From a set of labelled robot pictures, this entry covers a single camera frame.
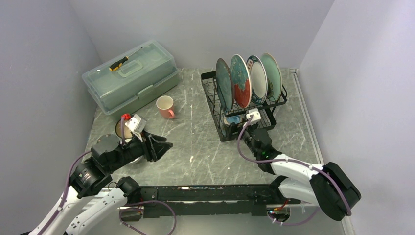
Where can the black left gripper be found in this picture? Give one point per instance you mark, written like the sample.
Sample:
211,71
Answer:
154,146

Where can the blue mug orange inside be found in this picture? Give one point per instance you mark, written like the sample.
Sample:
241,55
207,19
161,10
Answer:
233,119

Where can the black wire dish rack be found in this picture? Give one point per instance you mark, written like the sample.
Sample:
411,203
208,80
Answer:
229,131

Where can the light blue flower plate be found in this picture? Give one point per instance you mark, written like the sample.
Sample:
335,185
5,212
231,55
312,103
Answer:
273,75

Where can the red teal flower plate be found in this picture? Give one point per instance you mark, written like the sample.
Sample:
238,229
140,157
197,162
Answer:
241,81

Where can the dark blue speckled plate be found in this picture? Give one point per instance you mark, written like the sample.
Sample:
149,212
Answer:
224,85

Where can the red teal rimmed plate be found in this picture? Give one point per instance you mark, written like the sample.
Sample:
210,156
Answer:
259,79

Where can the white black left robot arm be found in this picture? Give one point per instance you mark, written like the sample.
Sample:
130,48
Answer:
85,180

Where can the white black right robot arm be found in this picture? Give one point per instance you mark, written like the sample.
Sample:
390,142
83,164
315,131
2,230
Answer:
323,185

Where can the white ceramic bowl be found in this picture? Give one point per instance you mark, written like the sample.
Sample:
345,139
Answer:
136,160

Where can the pink ceramic mug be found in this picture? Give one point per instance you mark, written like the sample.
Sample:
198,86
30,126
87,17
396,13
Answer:
165,105

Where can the green translucent plastic storage box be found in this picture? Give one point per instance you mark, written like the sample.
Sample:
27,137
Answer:
144,77

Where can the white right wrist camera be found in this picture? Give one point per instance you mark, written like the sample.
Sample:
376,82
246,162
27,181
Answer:
253,115

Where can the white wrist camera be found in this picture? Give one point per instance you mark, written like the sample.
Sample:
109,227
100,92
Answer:
253,115
136,125

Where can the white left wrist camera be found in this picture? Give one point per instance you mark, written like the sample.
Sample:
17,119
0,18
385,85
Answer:
136,125

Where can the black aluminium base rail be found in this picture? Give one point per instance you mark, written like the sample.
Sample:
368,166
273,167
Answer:
211,200

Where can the yellow black handled screwdriver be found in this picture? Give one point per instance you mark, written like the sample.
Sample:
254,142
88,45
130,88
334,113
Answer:
118,64

